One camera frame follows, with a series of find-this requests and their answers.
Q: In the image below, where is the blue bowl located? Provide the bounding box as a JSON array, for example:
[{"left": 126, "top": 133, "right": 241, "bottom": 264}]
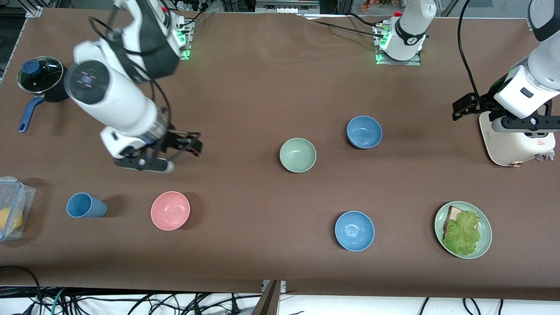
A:
[
  {"left": 346, "top": 115, "right": 383, "bottom": 150},
  {"left": 335, "top": 211, "right": 375, "bottom": 252}
]

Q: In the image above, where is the grey box device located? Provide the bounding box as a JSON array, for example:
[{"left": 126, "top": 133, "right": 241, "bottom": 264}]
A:
[{"left": 255, "top": 0, "right": 320, "bottom": 14}]

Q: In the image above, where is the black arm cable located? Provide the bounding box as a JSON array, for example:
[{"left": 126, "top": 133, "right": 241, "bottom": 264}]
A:
[
  {"left": 90, "top": 15, "right": 174, "bottom": 128},
  {"left": 457, "top": 0, "right": 482, "bottom": 99}
]

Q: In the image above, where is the glass lid with blue knob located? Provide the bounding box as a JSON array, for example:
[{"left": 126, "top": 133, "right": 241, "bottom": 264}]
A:
[{"left": 17, "top": 56, "right": 65, "bottom": 94}]

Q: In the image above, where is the green lettuce leaf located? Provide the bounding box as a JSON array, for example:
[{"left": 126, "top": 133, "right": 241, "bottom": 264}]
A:
[{"left": 443, "top": 211, "right": 482, "bottom": 256}]

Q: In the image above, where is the teal cable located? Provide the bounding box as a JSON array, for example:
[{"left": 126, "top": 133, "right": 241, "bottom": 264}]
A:
[{"left": 50, "top": 288, "right": 66, "bottom": 315}]

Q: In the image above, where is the metal camera stand post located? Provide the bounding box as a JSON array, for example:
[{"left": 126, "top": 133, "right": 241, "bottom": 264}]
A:
[{"left": 252, "top": 280, "right": 287, "bottom": 315}]

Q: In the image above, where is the blue ribbed cup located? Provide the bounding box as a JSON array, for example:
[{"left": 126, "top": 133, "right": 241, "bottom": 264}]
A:
[{"left": 66, "top": 192, "right": 108, "bottom": 218}]

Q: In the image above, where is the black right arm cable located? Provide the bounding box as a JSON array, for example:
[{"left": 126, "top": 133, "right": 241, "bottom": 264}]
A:
[{"left": 90, "top": 15, "right": 174, "bottom": 128}]

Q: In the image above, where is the clear plastic lidded container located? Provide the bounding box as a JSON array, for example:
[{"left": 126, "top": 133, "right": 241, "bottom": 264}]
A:
[{"left": 0, "top": 176, "right": 36, "bottom": 242}]

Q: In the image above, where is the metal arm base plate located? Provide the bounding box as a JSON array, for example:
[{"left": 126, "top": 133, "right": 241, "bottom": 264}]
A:
[
  {"left": 374, "top": 22, "right": 423, "bottom": 66},
  {"left": 173, "top": 17, "right": 193, "bottom": 61}
]

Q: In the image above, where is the dark pot with blue handle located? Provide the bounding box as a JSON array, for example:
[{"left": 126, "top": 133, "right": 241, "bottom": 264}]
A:
[{"left": 17, "top": 77, "right": 70, "bottom": 133}]

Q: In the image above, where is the bread slice with brown crust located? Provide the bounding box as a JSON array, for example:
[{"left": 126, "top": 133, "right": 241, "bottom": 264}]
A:
[{"left": 443, "top": 206, "right": 481, "bottom": 239}]

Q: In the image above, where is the pink bowl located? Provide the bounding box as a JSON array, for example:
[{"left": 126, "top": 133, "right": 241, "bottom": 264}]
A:
[{"left": 150, "top": 191, "right": 191, "bottom": 231}]

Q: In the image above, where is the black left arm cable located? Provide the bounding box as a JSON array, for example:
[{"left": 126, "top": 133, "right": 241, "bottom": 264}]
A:
[{"left": 457, "top": 0, "right": 482, "bottom": 99}]

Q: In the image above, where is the green bowl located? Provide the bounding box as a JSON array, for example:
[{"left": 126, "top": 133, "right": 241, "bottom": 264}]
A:
[{"left": 280, "top": 138, "right": 317, "bottom": 173}]

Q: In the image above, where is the white power strip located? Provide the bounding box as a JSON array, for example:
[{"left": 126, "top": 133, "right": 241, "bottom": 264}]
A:
[{"left": 168, "top": 0, "right": 207, "bottom": 12}]

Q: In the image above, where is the cream white toaster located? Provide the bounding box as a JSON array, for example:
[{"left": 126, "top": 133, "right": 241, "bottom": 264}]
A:
[{"left": 479, "top": 110, "right": 556, "bottom": 168}]

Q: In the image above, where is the black cable on table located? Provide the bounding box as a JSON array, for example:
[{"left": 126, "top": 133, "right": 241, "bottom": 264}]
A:
[{"left": 302, "top": 13, "right": 390, "bottom": 38}]

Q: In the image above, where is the green plate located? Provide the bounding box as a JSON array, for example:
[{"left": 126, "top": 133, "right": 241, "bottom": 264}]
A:
[{"left": 434, "top": 201, "right": 493, "bottom": 259}]

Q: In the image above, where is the yellow fruit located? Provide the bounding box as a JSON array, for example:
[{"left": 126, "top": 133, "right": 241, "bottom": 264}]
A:
[{"left": 0, "top": 207, "right": 23, "bottom": 231}]

